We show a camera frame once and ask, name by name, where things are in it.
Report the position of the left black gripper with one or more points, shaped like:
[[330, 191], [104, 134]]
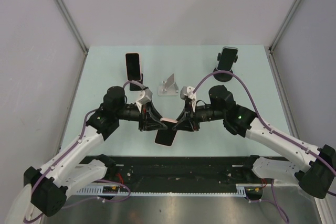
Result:
[[147, 120]]

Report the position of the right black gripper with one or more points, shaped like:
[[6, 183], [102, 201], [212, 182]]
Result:
[[187, 120]]

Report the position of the pink phone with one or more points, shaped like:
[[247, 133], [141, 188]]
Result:
[[166, 137], [133, 66]]

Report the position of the white silver phone stand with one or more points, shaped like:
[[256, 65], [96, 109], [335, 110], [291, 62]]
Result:
[[168, 87]]

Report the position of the black phone stand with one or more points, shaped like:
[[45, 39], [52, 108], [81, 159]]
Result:
[[136, 85]]

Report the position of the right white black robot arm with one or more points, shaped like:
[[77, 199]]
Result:
[[310, 166]]

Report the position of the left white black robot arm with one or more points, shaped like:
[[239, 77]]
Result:
[[51, 183]]

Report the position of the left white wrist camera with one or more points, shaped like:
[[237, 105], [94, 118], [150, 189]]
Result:
[[144, 98]]

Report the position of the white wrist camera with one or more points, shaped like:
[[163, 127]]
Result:
[[189, 93], [144, 98]]

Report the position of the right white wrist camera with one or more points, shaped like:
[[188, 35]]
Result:
[[189, 93]]

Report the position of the black round-base phone mount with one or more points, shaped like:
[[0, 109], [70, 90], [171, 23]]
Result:
[[222, 77]]

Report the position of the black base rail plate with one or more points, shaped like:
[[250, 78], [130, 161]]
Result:
[[190, 175]]

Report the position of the white phone in car mount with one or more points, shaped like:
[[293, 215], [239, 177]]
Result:
[[226, 58]]

